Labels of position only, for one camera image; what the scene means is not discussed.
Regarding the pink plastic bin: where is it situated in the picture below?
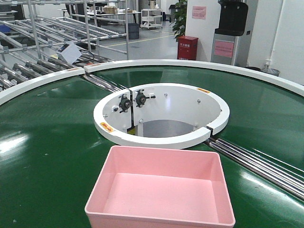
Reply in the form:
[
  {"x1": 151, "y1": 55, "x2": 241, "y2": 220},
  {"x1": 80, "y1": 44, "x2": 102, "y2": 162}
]
[{"x1": 85, "y1": 146, "x2": 236, "y2": 228}]

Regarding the grey waste bin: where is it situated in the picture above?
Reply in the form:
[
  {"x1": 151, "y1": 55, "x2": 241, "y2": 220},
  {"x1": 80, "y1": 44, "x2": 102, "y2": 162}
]
[{"x1": 261, "y1": 68, "x2": 280, "y2": 76}]

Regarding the red fire extinguisher cabinet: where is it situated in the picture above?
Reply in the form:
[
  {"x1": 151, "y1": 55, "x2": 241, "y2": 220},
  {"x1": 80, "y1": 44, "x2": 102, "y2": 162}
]
[{"x1": 177, "y1": 36, "x2": 199, "y2": 60}]

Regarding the black storage crate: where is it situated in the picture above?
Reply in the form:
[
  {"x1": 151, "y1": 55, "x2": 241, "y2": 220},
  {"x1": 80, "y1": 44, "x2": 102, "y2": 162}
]
[{"x1": 128, "y1": 23, "x2": 140, "y2": 39}]

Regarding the green potted plant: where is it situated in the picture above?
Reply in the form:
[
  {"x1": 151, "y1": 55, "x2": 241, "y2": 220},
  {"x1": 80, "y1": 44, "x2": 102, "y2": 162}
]
[{"x1": 172, "y1": 0, "x2": 188, "y2": 42}]

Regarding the white utility cart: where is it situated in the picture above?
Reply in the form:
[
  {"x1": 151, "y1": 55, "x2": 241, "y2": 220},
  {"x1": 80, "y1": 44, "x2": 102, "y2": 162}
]
[{"x1": 140, "y1": 9, "x2": 162, "y2": 29}]

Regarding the white box on rollers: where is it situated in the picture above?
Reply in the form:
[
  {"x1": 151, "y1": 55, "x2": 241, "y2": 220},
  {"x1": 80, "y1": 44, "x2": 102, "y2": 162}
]
[{"x1": 56, "y1": 41, "x2": 81, "y2": 64}]

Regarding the grey water dispenser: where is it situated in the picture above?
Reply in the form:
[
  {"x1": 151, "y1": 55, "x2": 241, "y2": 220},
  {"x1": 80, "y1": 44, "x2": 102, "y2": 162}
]
[{"x1": 211, "y1": 0, "x2": 248, "y2": 65}]

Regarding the cardboard box on table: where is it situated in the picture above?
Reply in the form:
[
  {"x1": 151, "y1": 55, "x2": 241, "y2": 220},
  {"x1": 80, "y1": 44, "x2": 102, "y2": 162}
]
[{"x1": 103, "y1": 5, "x2": 118, "y2": 14}]

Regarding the white outer conveyor rim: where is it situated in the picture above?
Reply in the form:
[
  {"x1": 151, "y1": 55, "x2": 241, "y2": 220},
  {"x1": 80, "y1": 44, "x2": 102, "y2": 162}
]
[{"x1": 0, "y1": 59, "x2": 304, "y2": 105}]

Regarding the steel roller conveyor rack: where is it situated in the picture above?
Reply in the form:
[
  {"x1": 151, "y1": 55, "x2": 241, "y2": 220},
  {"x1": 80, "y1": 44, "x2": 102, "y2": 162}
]
[{"x1": 0, "y1": 0, "x2": 130, "y2": 92}]

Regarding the steel roller strip right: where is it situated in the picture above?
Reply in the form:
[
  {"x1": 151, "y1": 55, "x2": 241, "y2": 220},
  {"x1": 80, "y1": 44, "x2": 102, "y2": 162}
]
[{"x1": 204, "y1": 138, "x2": 304, "y2": 200}]

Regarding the white inner conveyor ring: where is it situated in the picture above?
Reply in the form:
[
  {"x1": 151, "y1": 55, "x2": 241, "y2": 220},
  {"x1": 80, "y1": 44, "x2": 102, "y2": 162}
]
[{"x1": 93, "y1": 83, "x2": 230, "y2": 150}]

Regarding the pink wall notice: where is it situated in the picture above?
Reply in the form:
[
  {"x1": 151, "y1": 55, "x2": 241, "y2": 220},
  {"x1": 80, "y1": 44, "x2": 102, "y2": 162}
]
[{"x1": 192, "y1": 6, "x2": 207, "y2": 19}]

